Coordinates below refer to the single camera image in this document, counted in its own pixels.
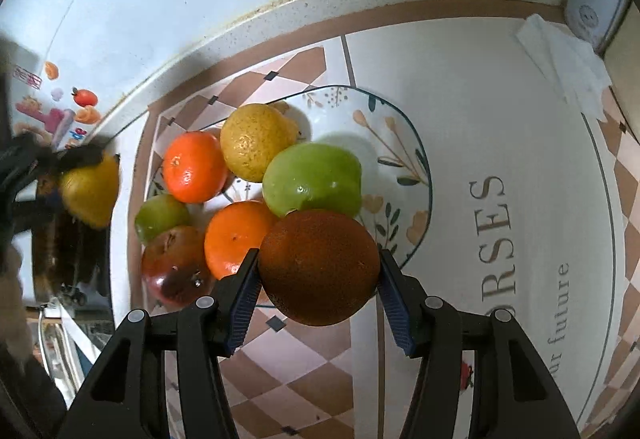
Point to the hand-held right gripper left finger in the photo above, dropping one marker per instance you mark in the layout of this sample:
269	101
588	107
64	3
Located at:
245	299

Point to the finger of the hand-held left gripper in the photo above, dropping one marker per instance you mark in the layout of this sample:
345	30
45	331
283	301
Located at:
80	157
47	209

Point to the bright orange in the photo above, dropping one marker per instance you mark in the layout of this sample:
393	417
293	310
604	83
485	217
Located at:
235	239
195	166

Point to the green apple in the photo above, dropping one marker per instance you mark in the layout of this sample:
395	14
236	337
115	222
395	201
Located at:
310	179
160	216

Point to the beige utensil holder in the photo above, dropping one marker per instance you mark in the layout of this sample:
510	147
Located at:
625	64

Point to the yellow citrus fruit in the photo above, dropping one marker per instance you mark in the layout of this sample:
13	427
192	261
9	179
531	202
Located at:
92	191
250	144

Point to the colourful wall sticker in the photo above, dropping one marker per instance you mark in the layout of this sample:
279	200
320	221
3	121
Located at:
85	106

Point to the small red fruit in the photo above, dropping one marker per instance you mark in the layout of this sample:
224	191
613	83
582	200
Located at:
467	371

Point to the dark red apple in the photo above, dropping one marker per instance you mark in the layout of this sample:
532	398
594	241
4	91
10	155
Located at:
175	264

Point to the white tissue paper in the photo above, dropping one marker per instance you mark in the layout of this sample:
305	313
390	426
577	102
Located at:
565	59

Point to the checkered table mat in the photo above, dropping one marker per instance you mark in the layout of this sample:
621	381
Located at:
500	119

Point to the brown-skinned orange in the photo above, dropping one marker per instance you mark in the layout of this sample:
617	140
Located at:
320	264

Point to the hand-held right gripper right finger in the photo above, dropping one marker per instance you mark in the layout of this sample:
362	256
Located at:
400	314

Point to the floral oval plate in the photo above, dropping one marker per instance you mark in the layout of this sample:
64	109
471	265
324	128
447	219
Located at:
385	139

